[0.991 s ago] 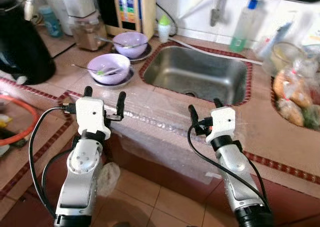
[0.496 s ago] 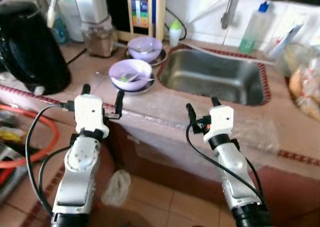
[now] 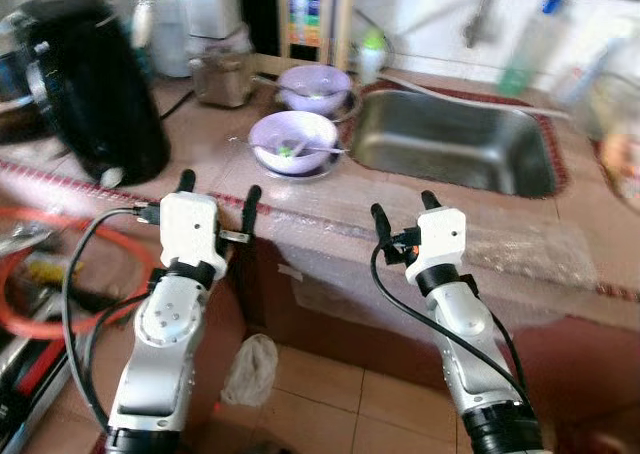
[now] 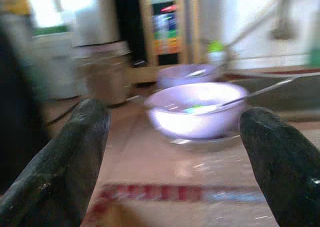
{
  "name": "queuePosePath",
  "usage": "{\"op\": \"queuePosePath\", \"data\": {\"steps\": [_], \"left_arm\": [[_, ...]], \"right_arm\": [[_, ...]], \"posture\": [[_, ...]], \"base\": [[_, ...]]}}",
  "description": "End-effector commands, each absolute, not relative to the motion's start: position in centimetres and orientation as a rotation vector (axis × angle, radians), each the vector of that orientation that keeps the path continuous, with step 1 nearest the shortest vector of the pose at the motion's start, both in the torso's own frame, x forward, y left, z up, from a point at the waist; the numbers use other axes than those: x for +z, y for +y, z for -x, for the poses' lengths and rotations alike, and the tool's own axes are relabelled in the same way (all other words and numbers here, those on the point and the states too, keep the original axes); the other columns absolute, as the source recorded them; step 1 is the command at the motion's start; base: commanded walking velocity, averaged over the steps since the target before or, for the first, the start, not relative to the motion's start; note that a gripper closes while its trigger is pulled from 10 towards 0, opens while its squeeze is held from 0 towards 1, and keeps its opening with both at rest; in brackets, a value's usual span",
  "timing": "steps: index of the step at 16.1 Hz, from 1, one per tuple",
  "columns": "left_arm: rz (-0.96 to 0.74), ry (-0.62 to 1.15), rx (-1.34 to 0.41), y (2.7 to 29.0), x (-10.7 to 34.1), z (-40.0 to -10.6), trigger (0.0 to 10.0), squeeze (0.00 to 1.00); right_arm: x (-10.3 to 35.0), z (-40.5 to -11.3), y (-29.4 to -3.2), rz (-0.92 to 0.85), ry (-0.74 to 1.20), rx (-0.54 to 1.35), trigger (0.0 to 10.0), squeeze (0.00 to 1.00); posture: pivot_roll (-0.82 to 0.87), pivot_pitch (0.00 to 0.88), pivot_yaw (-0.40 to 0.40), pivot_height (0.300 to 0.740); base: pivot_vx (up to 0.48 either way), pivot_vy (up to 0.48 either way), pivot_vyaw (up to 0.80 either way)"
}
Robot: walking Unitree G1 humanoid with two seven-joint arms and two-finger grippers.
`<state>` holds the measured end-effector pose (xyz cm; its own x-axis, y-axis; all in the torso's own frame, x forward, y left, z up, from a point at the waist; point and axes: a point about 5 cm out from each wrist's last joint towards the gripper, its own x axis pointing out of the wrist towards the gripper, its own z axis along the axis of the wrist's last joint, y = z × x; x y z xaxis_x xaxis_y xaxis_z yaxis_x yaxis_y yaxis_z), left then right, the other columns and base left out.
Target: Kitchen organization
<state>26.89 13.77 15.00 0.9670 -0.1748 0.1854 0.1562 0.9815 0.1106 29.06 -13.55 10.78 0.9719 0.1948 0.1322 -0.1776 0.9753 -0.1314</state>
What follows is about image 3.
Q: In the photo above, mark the purple plastic bowl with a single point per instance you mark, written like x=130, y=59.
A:
x=320, y=79
x=275, y=139

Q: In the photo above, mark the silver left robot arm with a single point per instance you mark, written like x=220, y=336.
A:
x=165, y=324

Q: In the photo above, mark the stainless steel sink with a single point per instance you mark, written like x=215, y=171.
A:
x=450, y=144

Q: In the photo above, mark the metal spoon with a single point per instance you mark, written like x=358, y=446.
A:
x=325, y=150

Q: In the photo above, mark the clear bubble wrap sheet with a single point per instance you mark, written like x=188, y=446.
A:
x=520, y=249

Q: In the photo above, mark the glass jar with brown contents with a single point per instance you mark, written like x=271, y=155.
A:
x=220, y=79

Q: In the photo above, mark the black electric kettle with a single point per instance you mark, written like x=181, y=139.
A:
x=90, y=84

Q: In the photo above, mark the white canister green lid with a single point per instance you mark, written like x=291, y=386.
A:
x=172, y=34

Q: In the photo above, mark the small white bottle green cap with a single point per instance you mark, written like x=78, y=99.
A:
x=372, y=59

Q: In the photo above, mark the plastic bag of snacks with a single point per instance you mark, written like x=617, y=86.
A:
x=625, y=169

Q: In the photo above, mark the green soap bottle blue cap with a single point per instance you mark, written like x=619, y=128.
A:
x=525, y=59

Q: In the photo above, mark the white water filter unit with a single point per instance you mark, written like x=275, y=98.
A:
x=210, y=4

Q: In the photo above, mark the metal faucet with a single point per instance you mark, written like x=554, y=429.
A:
x=483, y=19

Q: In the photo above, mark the water ionizer control panel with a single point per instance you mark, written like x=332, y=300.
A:
x=305, y=14

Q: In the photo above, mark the white tube with red stripe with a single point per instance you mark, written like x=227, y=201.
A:
x=590, y=69

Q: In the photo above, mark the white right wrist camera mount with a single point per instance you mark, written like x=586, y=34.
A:
x=440, y=239

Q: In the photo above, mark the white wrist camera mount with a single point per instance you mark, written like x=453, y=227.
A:
x=440, y=239
x=190, y=229

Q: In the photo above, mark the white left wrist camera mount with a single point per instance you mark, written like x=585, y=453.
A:
x=190, y=229

